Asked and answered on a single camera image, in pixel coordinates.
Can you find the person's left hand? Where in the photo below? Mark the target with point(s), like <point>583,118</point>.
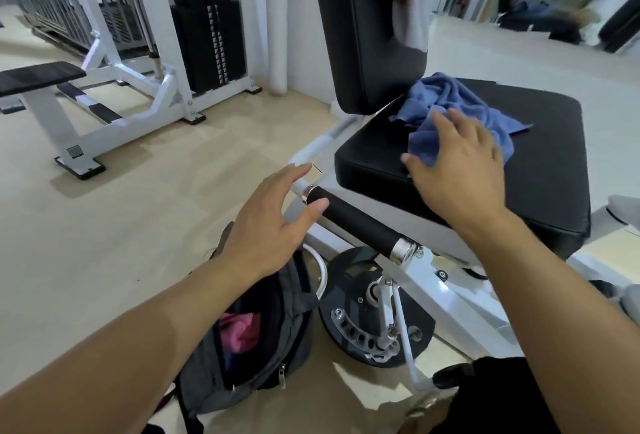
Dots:
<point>265,233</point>

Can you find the person's right hand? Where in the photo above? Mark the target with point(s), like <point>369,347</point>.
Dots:
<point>465,173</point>

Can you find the blue towel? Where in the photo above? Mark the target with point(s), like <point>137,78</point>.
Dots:
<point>440,93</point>

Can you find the grey backpack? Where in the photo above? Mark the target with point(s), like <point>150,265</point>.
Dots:
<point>290,328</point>

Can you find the grey towel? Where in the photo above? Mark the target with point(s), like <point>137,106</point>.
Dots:
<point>410,23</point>

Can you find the person's right forearm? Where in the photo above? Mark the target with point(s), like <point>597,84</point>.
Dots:
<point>575,328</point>

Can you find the person's left forearm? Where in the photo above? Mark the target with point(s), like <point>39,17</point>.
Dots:
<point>110,353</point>

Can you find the person's black shorts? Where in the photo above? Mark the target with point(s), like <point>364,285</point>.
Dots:
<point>500,398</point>

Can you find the black seat pad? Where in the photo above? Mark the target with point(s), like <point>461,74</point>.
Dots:
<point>545,163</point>

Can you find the black backrest pad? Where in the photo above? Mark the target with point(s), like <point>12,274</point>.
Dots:
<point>350,38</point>

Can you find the white lever with black grip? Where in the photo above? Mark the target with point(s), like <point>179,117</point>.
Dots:
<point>405,343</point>

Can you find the small black roller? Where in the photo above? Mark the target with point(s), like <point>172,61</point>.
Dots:
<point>602,288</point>

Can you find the white vertical pipe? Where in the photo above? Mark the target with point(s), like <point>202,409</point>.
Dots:
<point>276,28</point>

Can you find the black weight stack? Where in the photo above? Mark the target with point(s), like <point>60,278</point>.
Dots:
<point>207,33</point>

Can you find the black bench pad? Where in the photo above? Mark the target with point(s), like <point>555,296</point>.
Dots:
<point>40,77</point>

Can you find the grey metal railing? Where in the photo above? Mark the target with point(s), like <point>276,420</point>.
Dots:
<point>55,3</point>

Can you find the white weight machine frame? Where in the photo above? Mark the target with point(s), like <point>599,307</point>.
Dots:
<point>165,93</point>

